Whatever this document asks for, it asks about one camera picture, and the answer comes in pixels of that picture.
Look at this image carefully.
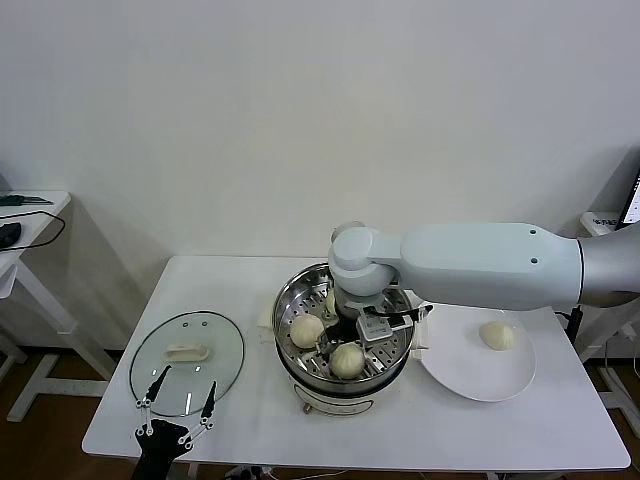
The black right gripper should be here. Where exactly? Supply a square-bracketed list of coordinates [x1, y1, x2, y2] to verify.
[315, 314, 384, 366]

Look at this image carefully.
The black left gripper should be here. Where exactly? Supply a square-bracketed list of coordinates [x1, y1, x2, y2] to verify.
[133, 365, 218, 480]

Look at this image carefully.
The glass lid with cream handle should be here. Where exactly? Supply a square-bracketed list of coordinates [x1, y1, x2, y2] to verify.
[129, 310, 246, 419]

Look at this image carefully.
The stainless steel steamer basket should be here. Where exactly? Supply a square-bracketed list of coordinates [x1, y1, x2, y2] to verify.
[272, 261, 416, 394]

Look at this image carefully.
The white electric cooker base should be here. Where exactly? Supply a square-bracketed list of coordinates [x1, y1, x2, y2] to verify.
[255, 299, 432, 417]

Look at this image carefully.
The white floor power strip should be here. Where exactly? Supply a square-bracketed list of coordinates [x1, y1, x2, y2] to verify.
[224, 464, 281, 480]

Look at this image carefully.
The white round plate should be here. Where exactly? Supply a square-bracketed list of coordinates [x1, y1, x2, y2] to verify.
[413, 299, 538, 403]

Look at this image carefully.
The black computer mouse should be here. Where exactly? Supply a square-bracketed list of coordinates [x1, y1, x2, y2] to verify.
[0, 222, 24, 250]

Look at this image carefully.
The open laptop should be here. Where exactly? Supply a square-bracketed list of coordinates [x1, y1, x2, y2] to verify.
[617, 169, 640, 232]

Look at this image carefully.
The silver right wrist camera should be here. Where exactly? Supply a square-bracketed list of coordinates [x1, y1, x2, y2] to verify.
[355, 304, 434, 344]

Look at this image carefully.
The black looped cable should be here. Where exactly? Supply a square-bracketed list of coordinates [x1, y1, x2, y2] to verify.
[0, 210, 67, 255]

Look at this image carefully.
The black laptop power cable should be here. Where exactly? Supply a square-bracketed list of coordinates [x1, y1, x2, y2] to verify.
[555, 307, 584, 351]

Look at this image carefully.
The white side table with cable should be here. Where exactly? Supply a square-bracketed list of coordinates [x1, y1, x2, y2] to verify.
[0, 191, 121, 425]

